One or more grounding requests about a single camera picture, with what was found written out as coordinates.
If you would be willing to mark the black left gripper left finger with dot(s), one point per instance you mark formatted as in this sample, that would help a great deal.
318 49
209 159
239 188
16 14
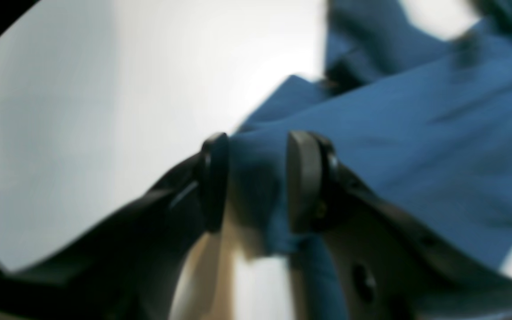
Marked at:
127 267

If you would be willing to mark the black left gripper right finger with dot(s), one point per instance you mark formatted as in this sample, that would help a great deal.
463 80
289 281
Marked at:
390 265

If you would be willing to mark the dark blue t-shirt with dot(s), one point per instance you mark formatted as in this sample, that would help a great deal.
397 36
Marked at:
426 123

